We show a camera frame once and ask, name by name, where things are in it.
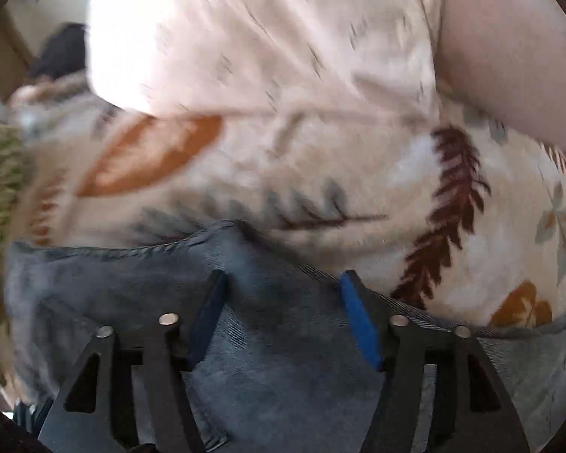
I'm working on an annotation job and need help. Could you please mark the blue denim pants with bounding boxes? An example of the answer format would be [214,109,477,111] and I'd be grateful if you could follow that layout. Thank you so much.
[5,219,566,453]

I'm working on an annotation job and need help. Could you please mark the leaf printed fleece blanket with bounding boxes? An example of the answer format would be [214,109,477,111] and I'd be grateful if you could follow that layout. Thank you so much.
[5,71,566,336]

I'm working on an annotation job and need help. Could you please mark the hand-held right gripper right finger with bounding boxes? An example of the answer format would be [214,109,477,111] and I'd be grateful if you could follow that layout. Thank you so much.
[340,270,531,453]

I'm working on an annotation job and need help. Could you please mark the black cloth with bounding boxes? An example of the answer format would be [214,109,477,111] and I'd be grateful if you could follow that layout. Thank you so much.
[28,23,90,81]

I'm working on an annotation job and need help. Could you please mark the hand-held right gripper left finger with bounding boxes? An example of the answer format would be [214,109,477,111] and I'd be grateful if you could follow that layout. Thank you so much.
[38,269,229,453]

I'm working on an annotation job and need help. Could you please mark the green patterned cloth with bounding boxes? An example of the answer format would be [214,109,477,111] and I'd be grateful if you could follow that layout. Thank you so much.
[0,123,36,388]

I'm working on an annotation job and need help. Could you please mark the wooden door frame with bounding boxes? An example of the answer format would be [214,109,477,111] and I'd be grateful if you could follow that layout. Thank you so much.
[0,9,34,105]

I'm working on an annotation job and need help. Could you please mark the pink quilted cushion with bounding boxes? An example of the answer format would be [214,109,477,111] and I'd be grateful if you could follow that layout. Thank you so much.
[436,0,566,161]

